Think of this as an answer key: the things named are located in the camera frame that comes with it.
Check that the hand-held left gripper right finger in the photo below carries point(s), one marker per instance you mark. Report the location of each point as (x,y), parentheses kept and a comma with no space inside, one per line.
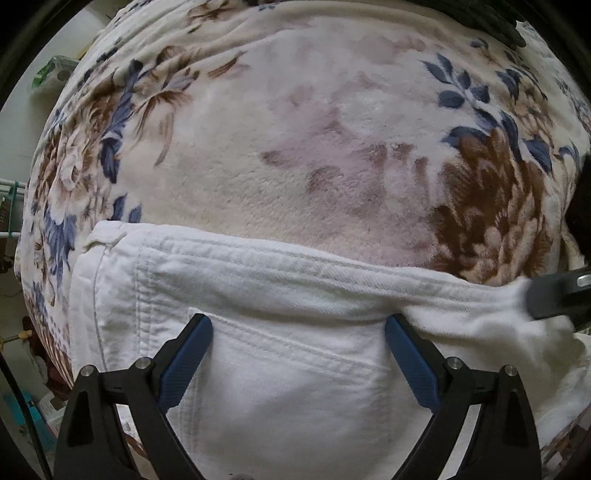
(413,364)

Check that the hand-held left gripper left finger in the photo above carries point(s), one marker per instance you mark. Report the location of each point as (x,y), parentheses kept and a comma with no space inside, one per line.
(184,364)

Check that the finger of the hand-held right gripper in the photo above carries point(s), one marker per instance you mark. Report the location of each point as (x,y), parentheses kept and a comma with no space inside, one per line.
(556,295)

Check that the white pants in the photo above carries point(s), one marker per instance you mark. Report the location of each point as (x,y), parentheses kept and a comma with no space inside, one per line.
(286,332)

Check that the floral blanket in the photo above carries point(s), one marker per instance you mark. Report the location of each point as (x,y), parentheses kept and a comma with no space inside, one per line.
(295,152)

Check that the green and white package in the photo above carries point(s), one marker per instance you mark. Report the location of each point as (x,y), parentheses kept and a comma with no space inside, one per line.
(51,74)

